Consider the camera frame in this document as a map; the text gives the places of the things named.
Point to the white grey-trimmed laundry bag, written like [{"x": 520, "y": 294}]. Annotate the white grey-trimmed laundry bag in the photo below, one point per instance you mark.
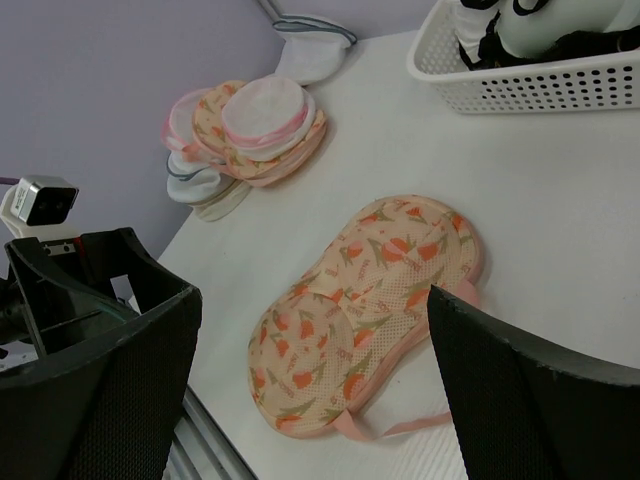
[{"x": 191, "y": 182}]

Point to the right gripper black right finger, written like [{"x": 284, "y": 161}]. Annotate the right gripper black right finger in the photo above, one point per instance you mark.
[{"x": 526, "y": 408}]

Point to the cream laundry bag bottom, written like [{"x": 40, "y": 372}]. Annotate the cream laundry bag bottom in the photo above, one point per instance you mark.
[{"x": 223, "y": 203}]

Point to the left aluminium frame post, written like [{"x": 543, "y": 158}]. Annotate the left aluminium frame post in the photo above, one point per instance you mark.
[{"x": 272, "y": 10}]

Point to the clothes pile in basket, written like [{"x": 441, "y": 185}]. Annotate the clothes pile in basket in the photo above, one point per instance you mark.
[{"x": 498, "y": 34}]

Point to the white pink-trimmed round laundry bag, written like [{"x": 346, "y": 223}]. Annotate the white pink-trimmed round laundry bag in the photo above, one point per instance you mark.
[{"x": 268, "y": 117}]

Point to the white perforated plastic basket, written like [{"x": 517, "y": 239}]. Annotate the white perforated plastic basket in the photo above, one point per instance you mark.
[{"x": 599, "y": 83}]

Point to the white mesh bag at wall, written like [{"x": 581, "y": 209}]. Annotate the white mesh bag at wall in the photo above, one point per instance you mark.
[{"x": 314, "y": 47}]

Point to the stacked peach tulip laundry bags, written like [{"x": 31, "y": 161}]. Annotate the stacked peach tulip laundry bags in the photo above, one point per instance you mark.
[{"x": 211, "y": 145}]

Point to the peach tulip-print laundry bag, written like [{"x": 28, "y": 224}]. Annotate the peach tulip-print laundry bag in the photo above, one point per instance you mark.
[{"x": 324, "y": 348}]

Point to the pink-trimmed bag far left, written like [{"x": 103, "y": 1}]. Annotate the pink-trimmed bag far left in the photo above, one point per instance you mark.
[{"x": 177, "y": 130}]

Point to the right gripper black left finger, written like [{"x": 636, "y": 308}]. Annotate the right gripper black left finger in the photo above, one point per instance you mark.
[{"x": 115, "y": 335}]

